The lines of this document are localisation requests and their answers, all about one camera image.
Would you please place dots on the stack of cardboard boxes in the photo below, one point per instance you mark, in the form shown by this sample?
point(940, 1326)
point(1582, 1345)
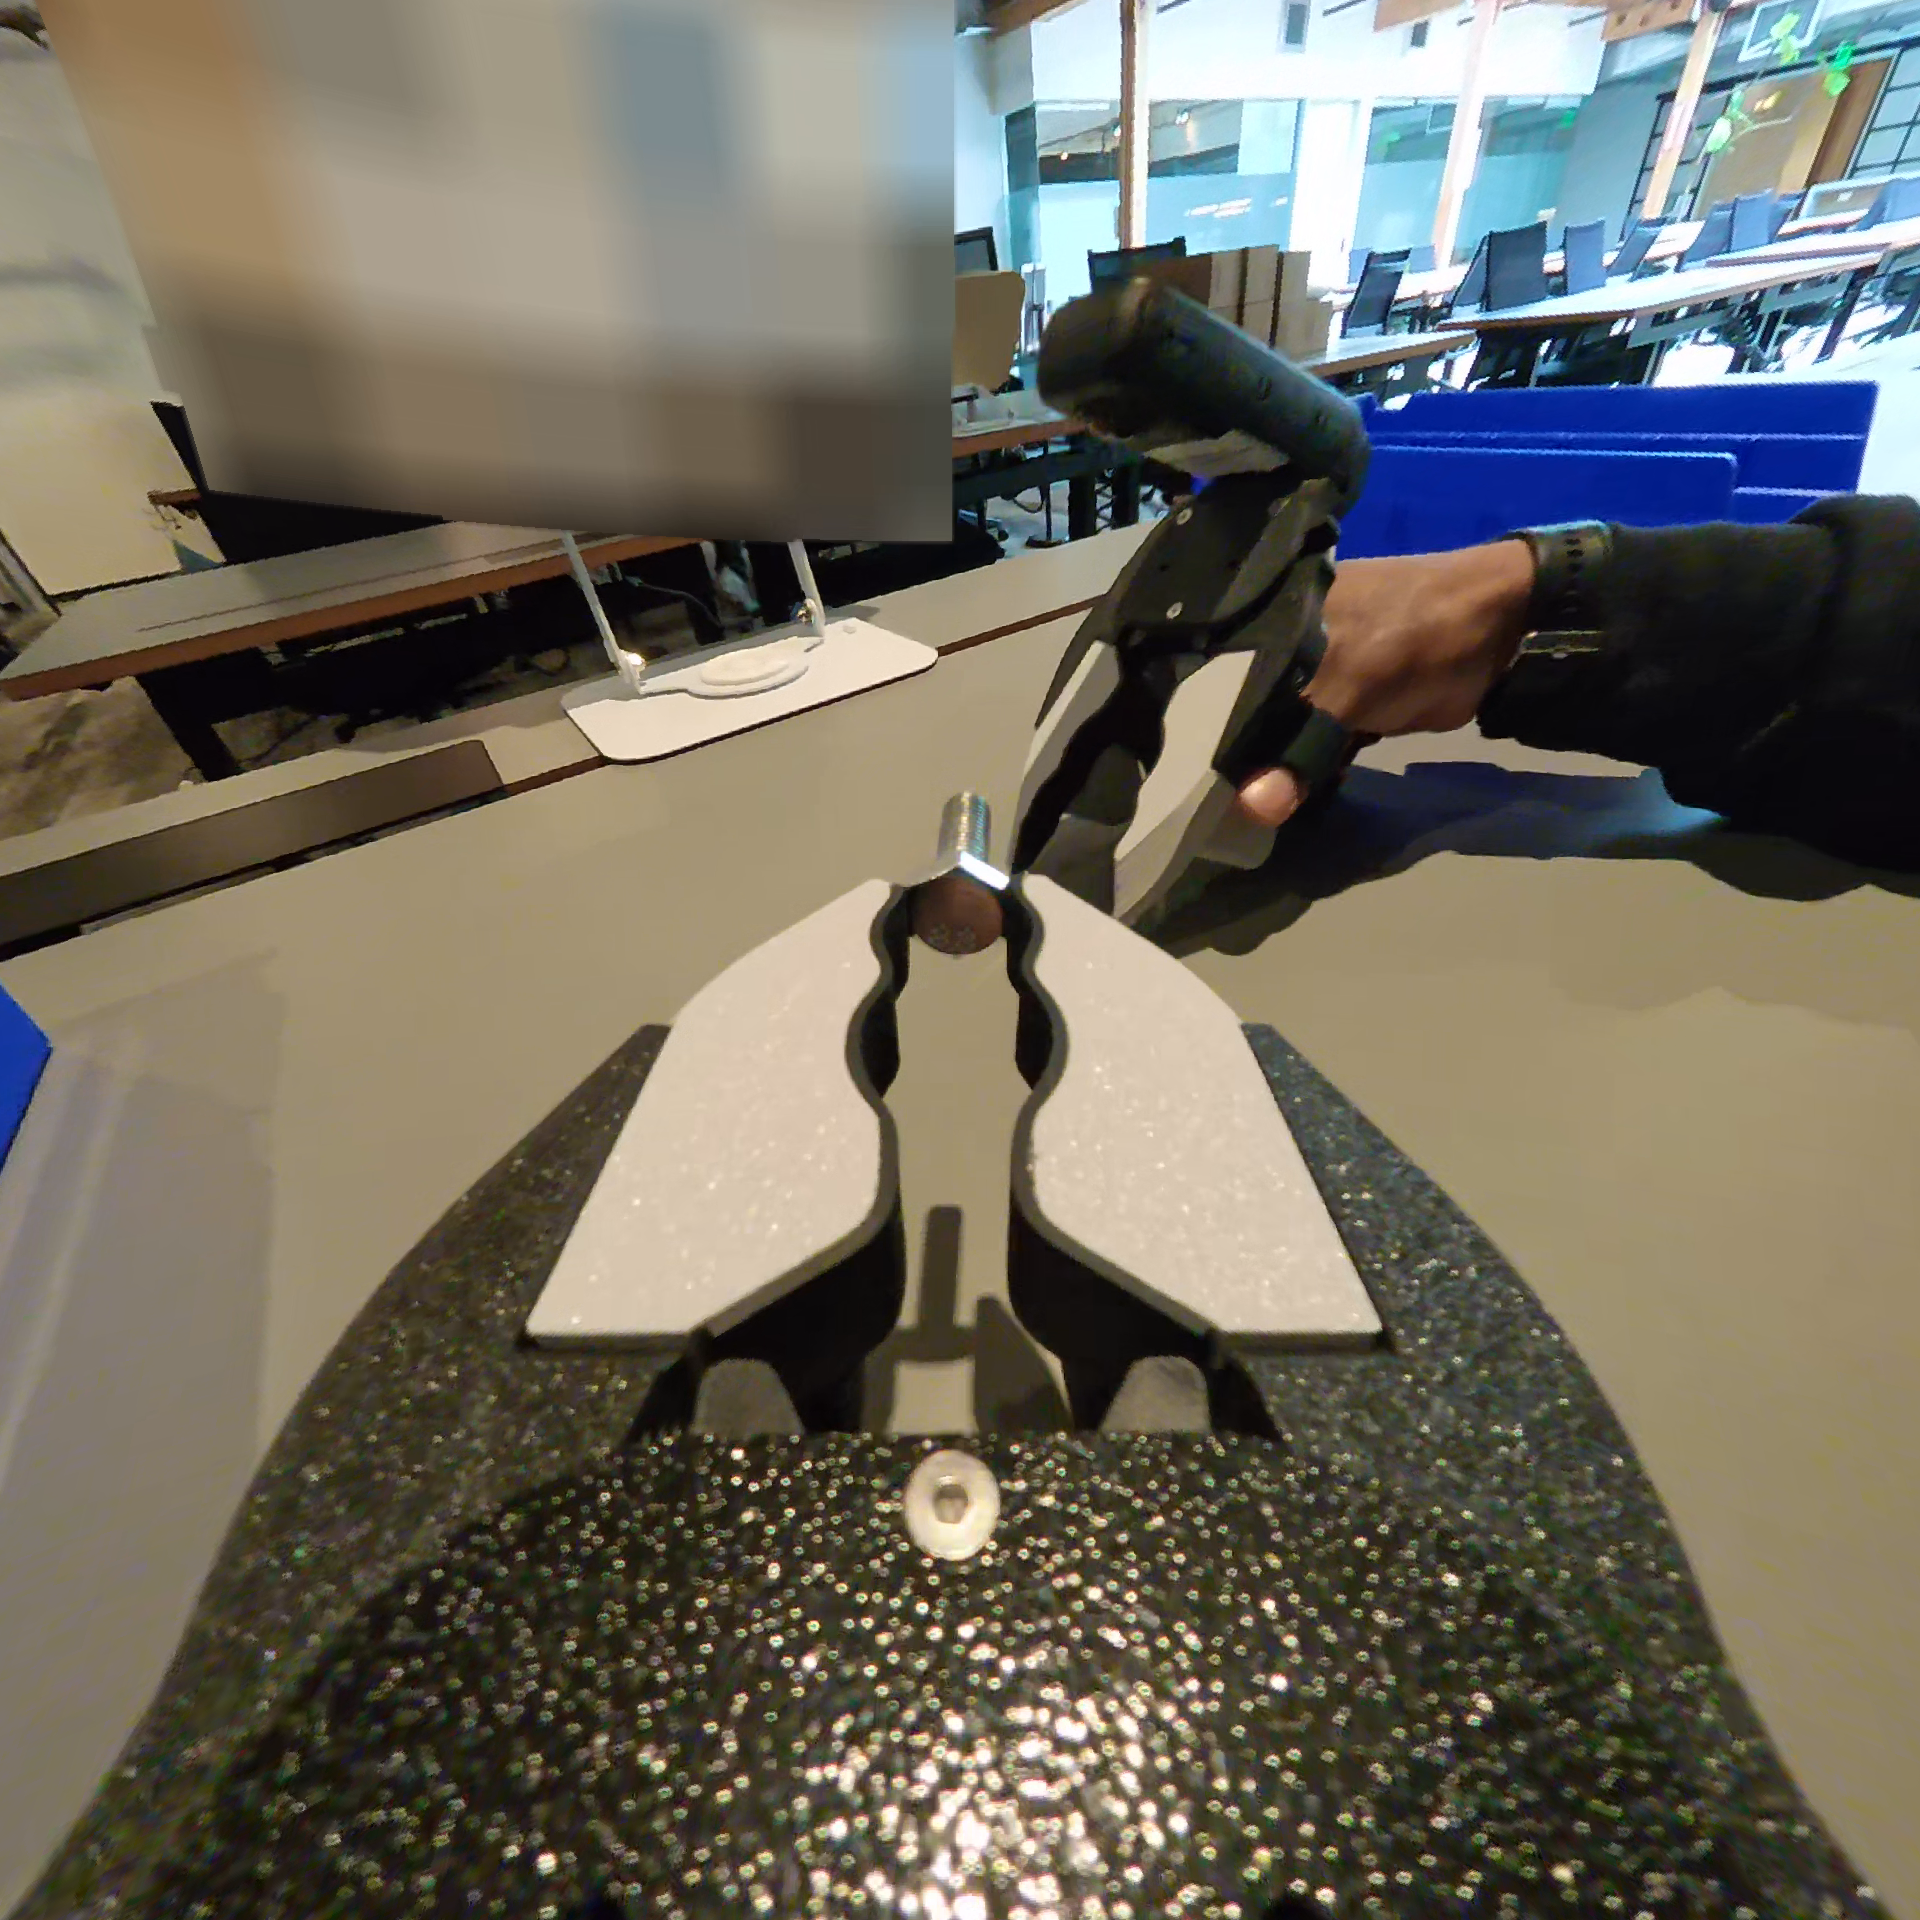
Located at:
point(1262, 302)

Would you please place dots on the row of office chairs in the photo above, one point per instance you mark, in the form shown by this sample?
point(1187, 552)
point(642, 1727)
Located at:
point(1502, 270)

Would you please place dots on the blue plastic bin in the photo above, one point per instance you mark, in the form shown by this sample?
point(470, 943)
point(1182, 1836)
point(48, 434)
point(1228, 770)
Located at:
point(19, 1083)
point(1572, 448)

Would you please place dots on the row of long office desks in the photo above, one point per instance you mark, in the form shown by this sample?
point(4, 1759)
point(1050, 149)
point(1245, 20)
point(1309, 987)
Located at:
point(1650, 295)

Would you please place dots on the person's right hand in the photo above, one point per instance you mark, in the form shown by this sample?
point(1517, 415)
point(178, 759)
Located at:
point(1425, 630)

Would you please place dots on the black wristwatch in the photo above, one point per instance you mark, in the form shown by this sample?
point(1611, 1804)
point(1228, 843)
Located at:
point(1567, 588)

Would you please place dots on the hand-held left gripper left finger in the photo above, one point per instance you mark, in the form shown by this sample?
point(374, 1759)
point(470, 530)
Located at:
point(719, 1143)

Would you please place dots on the green plant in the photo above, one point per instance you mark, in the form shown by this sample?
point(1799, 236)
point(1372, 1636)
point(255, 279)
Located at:
point(1783, 67)

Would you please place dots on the white monitor stand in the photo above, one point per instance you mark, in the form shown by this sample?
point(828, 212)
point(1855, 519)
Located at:
point(752, 702)

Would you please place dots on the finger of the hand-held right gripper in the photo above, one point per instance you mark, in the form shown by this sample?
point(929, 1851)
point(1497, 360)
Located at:
point(1193, 806)
point(1058, 753)

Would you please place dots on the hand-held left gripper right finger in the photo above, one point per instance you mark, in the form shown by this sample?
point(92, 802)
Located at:
point(1182, 1175)

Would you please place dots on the dark top office desk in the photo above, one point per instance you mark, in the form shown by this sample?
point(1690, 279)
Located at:
point(302, 578)

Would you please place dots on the wooden pillar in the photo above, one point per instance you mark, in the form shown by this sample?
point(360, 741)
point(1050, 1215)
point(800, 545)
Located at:
point(1467, 125)
point(1134, 123)
point(1681, 115)

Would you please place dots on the person's right forearm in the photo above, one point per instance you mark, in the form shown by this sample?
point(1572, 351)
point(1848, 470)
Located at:
point(1743, 691)

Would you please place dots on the silver hex bolt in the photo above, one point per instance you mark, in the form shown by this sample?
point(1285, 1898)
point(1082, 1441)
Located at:
point(970, 824)

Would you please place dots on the black monitor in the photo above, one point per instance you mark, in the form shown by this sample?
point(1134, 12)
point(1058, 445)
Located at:
point(1134, 262)

